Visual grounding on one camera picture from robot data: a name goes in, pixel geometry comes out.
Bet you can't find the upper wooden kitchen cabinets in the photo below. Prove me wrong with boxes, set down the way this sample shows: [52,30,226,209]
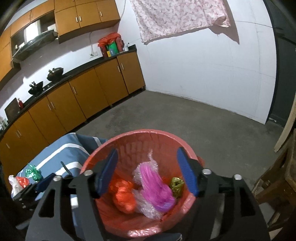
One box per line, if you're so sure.
[1,1,120,87]

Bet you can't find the red plastic basket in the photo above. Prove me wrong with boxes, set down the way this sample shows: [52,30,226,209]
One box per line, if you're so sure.
[82,130,204,238]

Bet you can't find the large orange plastic bag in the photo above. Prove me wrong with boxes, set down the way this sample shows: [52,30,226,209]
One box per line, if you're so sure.
[108,179,137,214]

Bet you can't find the magenta plastic bag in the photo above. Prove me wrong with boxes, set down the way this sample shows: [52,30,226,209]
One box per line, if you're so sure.
[141,165,176,213]

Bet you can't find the clear bubble wrap bag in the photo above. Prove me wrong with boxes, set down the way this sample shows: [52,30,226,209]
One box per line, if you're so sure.
[132,150,163,220]

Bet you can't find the lower wooden kitchen cabinets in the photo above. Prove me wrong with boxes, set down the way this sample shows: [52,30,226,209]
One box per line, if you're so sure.
[1,45,145,185]

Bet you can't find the dark door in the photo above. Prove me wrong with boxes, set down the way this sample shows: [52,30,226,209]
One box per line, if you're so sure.
[264,1,295,126]

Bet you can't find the small red plastic bag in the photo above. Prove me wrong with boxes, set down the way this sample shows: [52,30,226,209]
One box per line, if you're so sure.
[16,176,30,188]

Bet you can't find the olive green foil wrapper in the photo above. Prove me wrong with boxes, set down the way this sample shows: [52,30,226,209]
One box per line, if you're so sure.
[170,177,185,198]

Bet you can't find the black wok with lid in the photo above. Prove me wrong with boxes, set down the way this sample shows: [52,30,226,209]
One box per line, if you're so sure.
[47,67,64,82]

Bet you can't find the pink floral hanging cloth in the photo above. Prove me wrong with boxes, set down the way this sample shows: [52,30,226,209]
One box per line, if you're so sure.
[131,0,231,44]

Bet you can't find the red bottle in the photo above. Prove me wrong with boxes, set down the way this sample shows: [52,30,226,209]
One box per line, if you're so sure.
[18,98,24,110]

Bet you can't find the long clear bubble wrap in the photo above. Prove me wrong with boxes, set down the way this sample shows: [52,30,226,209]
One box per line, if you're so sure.
[9,175,23,197]

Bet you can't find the red bag with boxes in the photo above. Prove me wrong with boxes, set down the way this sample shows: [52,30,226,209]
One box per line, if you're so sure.
[98,33,124,58]

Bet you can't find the wooden kitchen cabinets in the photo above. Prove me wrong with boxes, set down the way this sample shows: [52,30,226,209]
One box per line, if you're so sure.
[1,45,145,185]
[1,1,120,87]

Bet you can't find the wooden stool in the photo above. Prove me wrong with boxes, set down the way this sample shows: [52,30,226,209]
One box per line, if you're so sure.
[252,132,296,231]

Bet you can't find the black open wok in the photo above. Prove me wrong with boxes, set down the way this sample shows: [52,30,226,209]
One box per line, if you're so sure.
[28,81,43,96]

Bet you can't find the dark cutting board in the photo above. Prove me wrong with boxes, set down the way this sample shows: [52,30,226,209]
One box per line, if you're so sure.
[4,98,21,123]

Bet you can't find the black range hood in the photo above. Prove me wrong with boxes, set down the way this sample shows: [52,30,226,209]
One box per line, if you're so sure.
[10,11,58,62]

